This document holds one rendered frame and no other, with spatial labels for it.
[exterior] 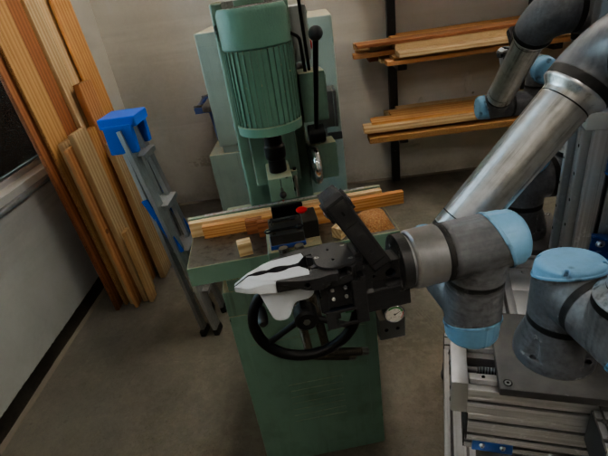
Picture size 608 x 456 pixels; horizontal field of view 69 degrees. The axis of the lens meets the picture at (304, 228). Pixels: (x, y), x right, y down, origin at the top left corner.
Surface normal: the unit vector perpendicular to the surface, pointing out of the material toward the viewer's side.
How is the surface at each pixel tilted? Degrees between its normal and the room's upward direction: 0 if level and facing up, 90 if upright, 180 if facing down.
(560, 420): 90
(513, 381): 0
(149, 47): 90
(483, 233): 37
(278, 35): 90
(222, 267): 90
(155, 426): 0
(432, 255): 54
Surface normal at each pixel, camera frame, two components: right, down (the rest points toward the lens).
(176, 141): 0.00, 0.48
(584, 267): -0.16, -0.92
